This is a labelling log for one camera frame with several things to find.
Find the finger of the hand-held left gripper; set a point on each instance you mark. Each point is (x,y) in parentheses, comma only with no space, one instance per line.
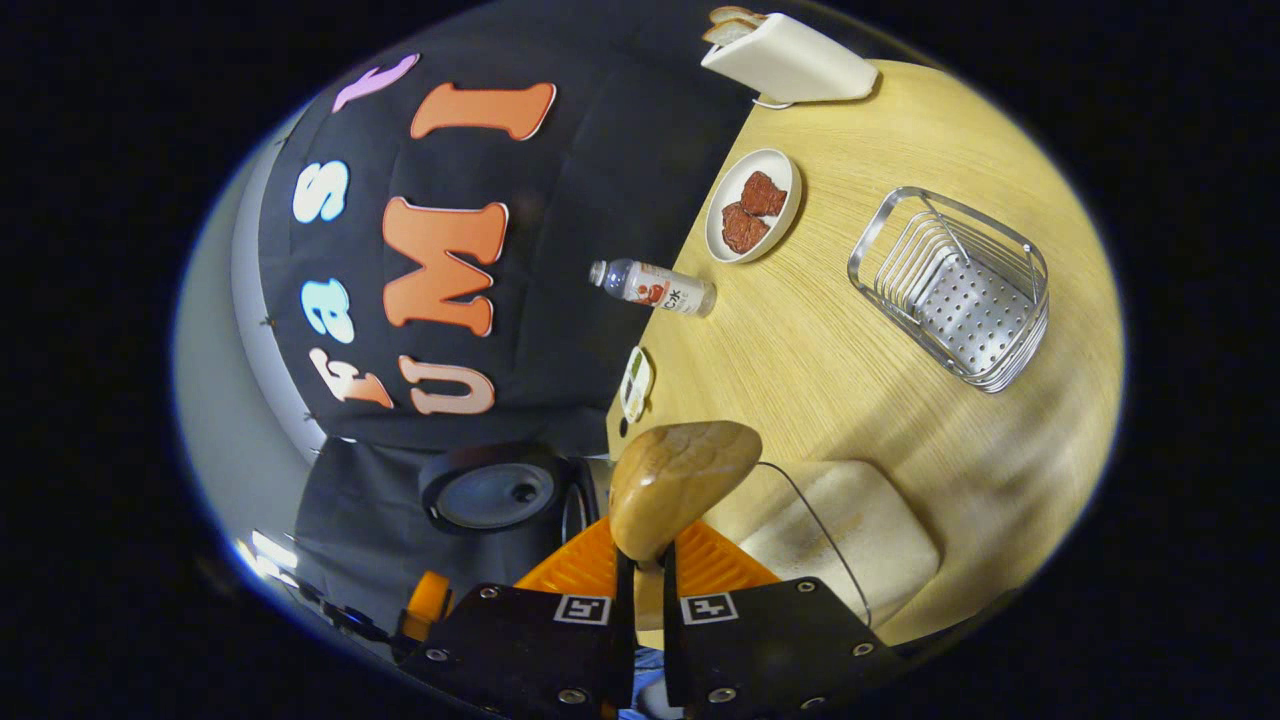
(428,600)

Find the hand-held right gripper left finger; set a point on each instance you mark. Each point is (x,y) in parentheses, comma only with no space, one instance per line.
(520,650)

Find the black backdrop cloth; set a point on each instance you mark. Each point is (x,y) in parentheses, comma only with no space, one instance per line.
(600,150)

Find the person's blue denim clothing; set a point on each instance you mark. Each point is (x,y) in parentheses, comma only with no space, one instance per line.
(645,690)

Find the white divided bean dish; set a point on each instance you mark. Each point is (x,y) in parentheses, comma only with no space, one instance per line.
(636,385)

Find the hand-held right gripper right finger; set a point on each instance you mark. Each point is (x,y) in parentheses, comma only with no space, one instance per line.
(780,650)

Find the clear plastic bottle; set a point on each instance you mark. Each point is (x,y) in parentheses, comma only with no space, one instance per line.
(660,290)

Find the ceiling light panel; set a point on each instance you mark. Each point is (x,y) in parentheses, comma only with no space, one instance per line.
(268,555)

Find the wooden spoon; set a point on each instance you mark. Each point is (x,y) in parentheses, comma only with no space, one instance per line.
(680,480)

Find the red meat piece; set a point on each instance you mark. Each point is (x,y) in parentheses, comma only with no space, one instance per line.
(763,194)
(745,229)

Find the white round plate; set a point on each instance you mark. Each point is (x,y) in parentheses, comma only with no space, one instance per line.
(785,190)

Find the toasted bread slice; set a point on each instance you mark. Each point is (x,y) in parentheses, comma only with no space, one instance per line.
(728,32)
(735,14)

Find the dark grey rice cooker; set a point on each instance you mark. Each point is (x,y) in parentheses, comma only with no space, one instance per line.
(490,495)

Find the white toaster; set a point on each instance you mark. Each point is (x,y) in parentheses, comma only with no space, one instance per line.
(800,65)

